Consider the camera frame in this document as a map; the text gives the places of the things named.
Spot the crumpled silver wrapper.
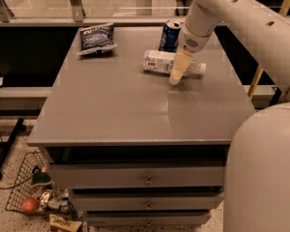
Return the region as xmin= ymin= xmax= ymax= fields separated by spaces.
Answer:
xmin=39 ymin=189 xmax=72 ymax=214

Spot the black wire basket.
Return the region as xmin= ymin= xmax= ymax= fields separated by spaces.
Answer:
xmin=6 ymin=152 xmax=73 ymax=216

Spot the dark blue chip bag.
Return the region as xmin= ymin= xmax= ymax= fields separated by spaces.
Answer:
xmin=78 ymin=22 xmax=118 ymax=56

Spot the middle grey drawer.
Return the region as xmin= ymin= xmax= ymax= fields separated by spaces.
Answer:
xmin=71 ymin=192 xmax=223 ymax=212

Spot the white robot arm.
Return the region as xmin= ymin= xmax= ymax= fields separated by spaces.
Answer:
xmin=169 ymin=0 xmax=290 ymax=232

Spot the yellow snack bag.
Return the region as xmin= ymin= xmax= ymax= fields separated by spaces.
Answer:
xmin=49 ymin=214 xmax=81 ymax=232

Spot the metal window rail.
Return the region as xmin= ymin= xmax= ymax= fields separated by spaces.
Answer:
xmin=0 ymin=0 xmax=191 ymax=26

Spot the red apple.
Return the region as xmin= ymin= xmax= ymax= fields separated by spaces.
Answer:
xmin=21 ymin=197 xmax=39 ymax=214

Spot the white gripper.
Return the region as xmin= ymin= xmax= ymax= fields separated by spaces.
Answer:
xmin=169 ymin=23 xmax=214 ymax=85

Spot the top grey drawer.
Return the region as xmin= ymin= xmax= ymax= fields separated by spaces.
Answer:
xmin=48 ymin=164 xmax=224 ymax=189

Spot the bottom grey drawer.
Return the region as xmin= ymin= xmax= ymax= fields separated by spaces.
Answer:
xmin=84 ymin=212 xmax=210 ymax=226

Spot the black metal stand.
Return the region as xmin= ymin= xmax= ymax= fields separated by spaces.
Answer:
xmin=0 ymin=108 xmax=41 ymax=180

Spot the grey drawer cabinet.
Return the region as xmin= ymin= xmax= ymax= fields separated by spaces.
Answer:
xmin=28 ymin=27 xmax=254 ymax=216

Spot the blue label plastic bottle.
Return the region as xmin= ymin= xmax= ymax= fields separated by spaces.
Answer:
xmin=143 ymin=50 xmax=206 ymax=76

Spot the grey drawer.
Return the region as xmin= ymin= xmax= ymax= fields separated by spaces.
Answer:
xmin=48 ymin=164 xmax=224 ymax=189
xmin=71 ymin=192 xmax=223 ymax=212
xmin=84 ymin=212 xmax=210 ymax=226

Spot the green sponge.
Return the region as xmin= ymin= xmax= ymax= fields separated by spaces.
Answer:
xmin=31 ymin=172 xmax=52 ymax=187

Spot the blue pepsi can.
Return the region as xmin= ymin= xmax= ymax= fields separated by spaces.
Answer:
xmin=159 ymin=19 xmax=182 ymax=52

